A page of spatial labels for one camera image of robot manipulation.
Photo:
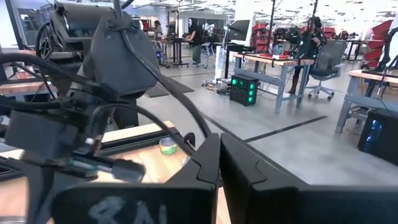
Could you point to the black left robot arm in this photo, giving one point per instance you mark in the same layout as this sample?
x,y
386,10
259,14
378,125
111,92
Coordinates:
x,y
124,56

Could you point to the red tray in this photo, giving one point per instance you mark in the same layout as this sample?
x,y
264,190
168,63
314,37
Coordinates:
x,y
273,56

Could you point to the black stand pole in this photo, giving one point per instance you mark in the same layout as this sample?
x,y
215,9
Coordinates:
x,y
271,28

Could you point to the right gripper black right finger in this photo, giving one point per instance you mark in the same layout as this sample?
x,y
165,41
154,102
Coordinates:
x,y
280,205

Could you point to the grey office chair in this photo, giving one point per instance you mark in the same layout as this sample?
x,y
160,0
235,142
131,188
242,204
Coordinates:
x,y
328,59

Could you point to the dark floor mat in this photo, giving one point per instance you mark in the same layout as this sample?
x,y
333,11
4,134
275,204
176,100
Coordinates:
x,y
168,88

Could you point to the wooden side table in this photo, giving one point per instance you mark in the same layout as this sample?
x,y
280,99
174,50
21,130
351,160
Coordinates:
x,y
25,87

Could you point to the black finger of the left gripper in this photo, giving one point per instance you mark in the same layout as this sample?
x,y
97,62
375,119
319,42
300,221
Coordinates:
x,y
124,171
38,199

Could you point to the grey leg wooden workbench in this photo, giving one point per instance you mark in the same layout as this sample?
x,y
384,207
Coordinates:
x,y
280,62
354,99

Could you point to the black computer monitor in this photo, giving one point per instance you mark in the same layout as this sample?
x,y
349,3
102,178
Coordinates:
x,y
239,30

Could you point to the white upright panel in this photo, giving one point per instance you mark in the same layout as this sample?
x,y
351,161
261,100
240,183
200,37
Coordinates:
x,y
219,62

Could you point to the black tripod stand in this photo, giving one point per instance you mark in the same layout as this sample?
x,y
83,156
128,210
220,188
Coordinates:
x,y
387,53

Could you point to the person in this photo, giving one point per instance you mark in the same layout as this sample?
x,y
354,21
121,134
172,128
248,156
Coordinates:
x,y
157,29
311,43
196,37

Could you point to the black monitor desk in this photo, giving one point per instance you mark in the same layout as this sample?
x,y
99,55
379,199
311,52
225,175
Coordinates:
x,y
236,46

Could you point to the black computer green lights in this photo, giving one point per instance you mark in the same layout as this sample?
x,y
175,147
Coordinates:
x,y
244,90

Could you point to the black standing desk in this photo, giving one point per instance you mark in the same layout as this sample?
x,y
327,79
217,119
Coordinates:
x,y
177,40

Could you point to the black computer blue light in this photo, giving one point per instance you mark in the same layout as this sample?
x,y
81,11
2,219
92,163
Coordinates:
x,y
382,137

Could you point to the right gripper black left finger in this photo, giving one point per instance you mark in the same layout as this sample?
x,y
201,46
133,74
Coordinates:
x,y
140,202

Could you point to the red bin rack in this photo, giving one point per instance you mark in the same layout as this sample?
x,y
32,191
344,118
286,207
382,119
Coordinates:
x,y
259,31
377,46

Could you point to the small green label can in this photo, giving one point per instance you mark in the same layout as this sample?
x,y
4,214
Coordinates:
x,y
168,148

